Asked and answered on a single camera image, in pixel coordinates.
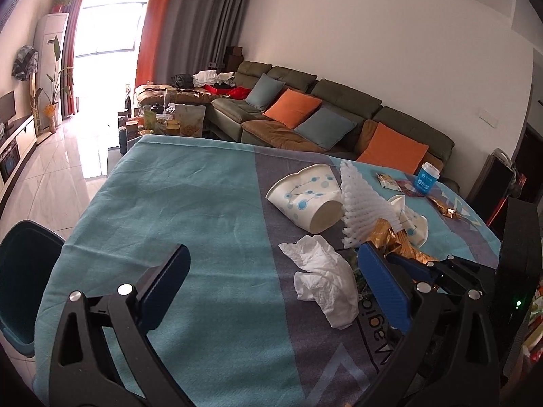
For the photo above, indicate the white tissue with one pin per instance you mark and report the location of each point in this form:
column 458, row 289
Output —
column 326, row 280

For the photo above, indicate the red snack packet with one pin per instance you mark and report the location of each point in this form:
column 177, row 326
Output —
column 411, row 189

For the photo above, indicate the brown stacked boxes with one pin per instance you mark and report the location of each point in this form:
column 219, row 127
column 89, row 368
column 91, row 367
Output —
column 233, row 57

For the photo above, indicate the large pale snack bag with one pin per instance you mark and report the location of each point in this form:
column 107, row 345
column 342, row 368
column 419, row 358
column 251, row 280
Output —
column 191, row 118

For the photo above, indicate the tall leafy plant in vase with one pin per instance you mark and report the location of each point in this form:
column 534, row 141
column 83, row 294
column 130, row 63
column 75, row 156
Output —
column 51, row 112

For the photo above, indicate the white and gold snack packet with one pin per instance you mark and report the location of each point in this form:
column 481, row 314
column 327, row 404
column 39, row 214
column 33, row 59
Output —
column 387, row 180

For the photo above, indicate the large dotted paper bowl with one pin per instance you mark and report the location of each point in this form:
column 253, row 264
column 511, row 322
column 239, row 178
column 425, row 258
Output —
column 297, row 195

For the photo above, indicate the green and brown sofa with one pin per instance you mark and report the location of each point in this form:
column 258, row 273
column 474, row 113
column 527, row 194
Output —
column 343, row 93

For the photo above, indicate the orange and grey curtain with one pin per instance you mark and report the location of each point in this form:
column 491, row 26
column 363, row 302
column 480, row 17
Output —
column 191, row 29

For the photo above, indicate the white TV cabinet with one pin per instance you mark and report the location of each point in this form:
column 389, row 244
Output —
column 15, row 144

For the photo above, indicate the cluster of glass jars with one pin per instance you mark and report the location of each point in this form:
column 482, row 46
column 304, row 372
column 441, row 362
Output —
column 146, row 125

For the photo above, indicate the orange cushion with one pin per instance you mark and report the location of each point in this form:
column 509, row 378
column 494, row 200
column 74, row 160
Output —
column 392, row 149
column 292, row 108

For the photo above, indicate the white foam fruit net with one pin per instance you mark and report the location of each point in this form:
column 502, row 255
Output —
column 360, row 203

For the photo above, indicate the red cloth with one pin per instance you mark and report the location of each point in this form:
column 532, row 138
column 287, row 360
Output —
column 238, row 92

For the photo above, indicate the crushed dotted paper cup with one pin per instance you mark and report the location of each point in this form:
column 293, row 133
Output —
column 415, row 227

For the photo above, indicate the pile of white clothes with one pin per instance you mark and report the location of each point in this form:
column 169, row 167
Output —
column 212, row 78

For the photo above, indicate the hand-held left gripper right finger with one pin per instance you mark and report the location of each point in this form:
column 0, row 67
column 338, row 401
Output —
column 382, row 288

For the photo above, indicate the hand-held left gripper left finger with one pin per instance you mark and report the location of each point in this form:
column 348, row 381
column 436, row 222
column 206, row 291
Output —
column 165, row 282

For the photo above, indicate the blue-grey cushion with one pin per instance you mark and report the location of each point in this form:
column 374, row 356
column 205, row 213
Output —
column 324, row 129
column 264, row 92

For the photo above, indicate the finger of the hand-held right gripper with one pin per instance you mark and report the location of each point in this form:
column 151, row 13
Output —
column 413, row 268

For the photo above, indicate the large window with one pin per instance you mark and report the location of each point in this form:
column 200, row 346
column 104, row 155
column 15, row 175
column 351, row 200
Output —
column 106, row 42

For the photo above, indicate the gold foil wrapper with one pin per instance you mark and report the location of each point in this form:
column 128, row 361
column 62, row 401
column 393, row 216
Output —
column 390, row 237

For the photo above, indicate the red and grey striped curtain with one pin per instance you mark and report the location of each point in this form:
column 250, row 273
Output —
column 74, row 29

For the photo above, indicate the blue plastic chair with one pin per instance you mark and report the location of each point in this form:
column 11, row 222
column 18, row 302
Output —
column 25, row 271

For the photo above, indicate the covered standing fan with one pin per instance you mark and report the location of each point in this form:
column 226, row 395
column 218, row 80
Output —
column 24, row 62

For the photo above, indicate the dark bag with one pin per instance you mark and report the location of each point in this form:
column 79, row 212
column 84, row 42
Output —
column 182, row 81

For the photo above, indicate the white wall switch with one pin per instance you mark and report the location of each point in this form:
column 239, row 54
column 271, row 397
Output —
column 488, row 118

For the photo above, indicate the white standing air conditioner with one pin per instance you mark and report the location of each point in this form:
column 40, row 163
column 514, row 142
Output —
column 46, row 51

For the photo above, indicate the small potted plant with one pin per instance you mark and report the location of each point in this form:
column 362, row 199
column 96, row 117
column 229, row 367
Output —
column 62, row 5

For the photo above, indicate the coffee table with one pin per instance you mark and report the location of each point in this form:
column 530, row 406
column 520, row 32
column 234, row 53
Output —
column 123, row 135

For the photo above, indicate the blue cup with white lid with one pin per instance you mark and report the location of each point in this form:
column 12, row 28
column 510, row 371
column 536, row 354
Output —
column 426, row 182

